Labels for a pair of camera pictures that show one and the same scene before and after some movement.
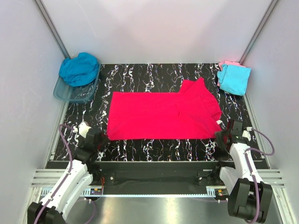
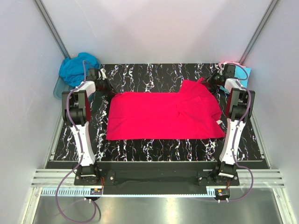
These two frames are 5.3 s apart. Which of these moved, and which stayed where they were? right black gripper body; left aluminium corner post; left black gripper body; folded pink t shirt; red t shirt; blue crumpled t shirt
Moved: left black gripper body; right black gripper body
Stayed: folded pink t shirt; left aluminium corner post; blue crumpled t shirt; red t shirt
